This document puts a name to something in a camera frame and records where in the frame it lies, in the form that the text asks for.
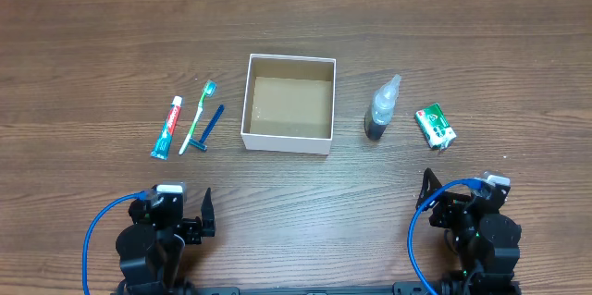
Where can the open cardboard box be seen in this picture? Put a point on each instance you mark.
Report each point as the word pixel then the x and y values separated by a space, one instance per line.
pixel 289 104

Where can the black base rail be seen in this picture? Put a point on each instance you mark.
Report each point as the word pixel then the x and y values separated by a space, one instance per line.
pixel 398 288

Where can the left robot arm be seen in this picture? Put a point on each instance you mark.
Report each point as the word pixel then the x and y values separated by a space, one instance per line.
pixel 150 249

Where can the green soap packet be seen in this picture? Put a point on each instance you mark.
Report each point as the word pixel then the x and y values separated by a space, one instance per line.
pixel 438 132

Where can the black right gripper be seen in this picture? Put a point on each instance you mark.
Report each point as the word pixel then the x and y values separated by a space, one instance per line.
pixel 448 203

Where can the blue disposable razor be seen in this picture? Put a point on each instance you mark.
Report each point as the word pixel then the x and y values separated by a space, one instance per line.
pixel 200 144

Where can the clear bottle dark liquid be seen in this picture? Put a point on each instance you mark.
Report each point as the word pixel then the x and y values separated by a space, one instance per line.
pixel 381 110

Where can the green white toothbrush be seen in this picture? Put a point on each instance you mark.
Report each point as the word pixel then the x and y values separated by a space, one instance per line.
pixel 209 90

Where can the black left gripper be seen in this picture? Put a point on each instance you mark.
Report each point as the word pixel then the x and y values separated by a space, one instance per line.
pixel 194 226

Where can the red green toothpaste tube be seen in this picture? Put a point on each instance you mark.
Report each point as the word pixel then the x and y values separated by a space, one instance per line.
pixel 164 140

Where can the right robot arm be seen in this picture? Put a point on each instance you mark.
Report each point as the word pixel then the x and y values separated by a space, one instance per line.
pixel 485 241

